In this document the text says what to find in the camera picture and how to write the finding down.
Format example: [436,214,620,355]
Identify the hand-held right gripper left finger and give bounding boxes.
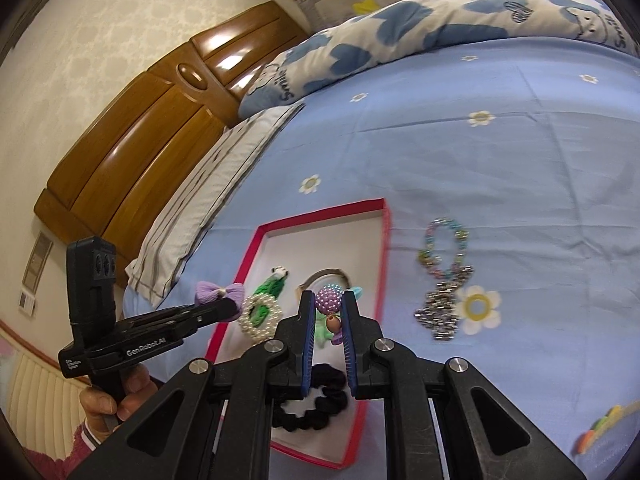
[66,291,317,480]

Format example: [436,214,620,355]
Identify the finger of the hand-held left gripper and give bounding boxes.
[164,299,242,335]

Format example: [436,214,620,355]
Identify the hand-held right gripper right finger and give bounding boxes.
[341,291,587,480]

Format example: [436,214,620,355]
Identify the purple bow hair tie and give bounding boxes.
[195,280,246,322]

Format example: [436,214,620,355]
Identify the white pearl bracelet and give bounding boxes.
[238,291,282,344]

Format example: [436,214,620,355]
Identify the black scrunchie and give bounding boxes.
[271,364,349,434]

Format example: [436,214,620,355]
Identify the beaded bracelet with green bow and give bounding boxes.
[312,284,364,348]

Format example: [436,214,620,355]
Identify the green braided hair tie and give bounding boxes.
[251,266,292,327]

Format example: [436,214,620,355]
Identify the dark band wristwatch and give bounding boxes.
[298,268,354,294]

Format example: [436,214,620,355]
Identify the red shallow cardboard box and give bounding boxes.
[207,198,392,470]

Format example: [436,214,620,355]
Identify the person's left forearm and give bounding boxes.
[19,419,122,480]

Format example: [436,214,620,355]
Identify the person's left hand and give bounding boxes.
[80,364,166,445]

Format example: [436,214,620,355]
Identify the cream ribbed panel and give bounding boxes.
[0,347,89,442]

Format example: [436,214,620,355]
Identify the grey striped pillow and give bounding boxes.
[124,101,307,309]

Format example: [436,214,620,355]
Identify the wooden headboard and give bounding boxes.
[33,0,312,289]

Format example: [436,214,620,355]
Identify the blue floral bed sheet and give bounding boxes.
[124,35,640,480]

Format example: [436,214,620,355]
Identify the orange hair comb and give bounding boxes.
[574,404,632,457]

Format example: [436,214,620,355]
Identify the white quilt with blue hearts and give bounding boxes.
[237,0,617,107]

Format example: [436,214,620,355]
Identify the white wall panel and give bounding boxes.
[22,236,54,294]

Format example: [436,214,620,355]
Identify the silver butterfly chain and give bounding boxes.
[413,266,474,342]

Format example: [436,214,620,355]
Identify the colourful bead bracelet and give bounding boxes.
[419,218,472,282]

